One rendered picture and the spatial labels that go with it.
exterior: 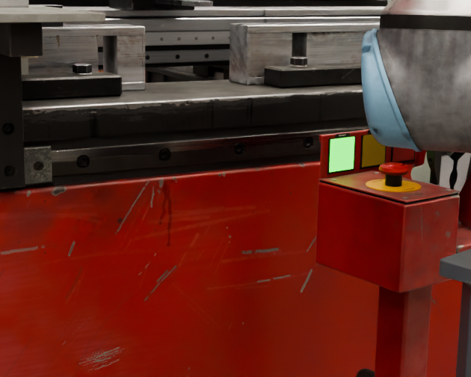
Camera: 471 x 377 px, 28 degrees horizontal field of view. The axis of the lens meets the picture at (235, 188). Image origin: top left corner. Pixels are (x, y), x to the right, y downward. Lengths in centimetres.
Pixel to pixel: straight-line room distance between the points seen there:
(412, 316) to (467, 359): 35
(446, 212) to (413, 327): 18
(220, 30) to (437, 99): 93
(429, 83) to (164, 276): 61
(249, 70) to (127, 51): 21
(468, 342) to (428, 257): 27
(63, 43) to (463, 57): 66
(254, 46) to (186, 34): 26
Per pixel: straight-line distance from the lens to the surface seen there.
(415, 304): 131
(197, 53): 176
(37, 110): 125
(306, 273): 149
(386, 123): 91
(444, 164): 129
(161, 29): 172
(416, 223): 119
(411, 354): 134
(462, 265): 94
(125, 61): 141
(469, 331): 96
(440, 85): 90
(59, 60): 138
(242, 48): 152
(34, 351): 133
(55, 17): 111
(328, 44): 159
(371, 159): 133
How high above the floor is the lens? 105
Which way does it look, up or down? 13 degrees down
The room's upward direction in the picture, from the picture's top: 1 degrees clockwise
